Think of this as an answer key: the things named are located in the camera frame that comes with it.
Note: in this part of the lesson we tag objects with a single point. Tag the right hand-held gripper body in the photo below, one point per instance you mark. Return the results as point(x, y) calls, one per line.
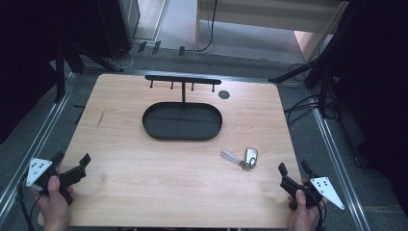
point(326, 190)

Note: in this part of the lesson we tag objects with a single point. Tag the person's left hand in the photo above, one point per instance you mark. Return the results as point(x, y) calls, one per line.
point(54, 207)

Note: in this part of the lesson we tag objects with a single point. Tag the dark round table grommet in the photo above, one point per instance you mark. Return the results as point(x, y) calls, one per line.
point(224, 94)

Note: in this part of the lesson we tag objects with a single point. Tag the metal floor rail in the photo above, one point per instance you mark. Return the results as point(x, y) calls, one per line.
point(340, 166)
point(32, 144)

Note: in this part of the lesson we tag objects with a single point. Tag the black key rack with tray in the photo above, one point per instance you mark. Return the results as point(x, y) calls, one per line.
point(182, 121)

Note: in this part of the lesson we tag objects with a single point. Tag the black metal stand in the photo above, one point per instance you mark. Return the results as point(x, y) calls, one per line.
point(59, 73)
point(322, 83)

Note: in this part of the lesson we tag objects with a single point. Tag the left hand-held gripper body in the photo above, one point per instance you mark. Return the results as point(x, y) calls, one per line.
point(38, 170)

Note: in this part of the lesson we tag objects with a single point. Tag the white furniture frame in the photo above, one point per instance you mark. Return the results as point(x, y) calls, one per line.
point(272, 17)

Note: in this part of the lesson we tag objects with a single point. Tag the person's right hand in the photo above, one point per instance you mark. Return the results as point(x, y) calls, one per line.
point(301, 215)

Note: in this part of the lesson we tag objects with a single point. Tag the dark cabinet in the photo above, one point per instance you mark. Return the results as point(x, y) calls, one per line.
point(120, 25)

